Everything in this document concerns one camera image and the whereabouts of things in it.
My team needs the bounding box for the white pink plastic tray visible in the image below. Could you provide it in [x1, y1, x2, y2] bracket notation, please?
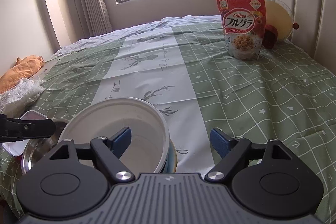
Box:
[1, 110, 48, 157]

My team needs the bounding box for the orange cloth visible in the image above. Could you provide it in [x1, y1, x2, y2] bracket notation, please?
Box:
[0, 55, 45, 94]

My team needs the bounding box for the stainless steel bowl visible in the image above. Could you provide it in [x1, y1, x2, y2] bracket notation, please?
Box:
[21, 119, 68, 174]

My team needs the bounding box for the green checked bed sheet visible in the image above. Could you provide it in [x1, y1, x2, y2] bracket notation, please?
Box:
[0, 14, 336, 223]

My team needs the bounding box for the cream padded headboard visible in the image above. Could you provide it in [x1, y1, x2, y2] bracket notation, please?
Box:
[276, 0, 336, 73]

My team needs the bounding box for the white lace cloth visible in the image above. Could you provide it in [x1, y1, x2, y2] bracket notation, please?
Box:
[1, 78, 45, 118]

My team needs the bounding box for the teal bowl white inside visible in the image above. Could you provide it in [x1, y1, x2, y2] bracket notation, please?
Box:
[161, 140, 178, 173]

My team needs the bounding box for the red Calbee cereal bag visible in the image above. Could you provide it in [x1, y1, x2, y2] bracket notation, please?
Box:
[216, 0, 266, 60]

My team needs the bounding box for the cream round plush cushion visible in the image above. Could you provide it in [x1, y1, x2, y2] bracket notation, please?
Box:
[265, 0, 299, 41]

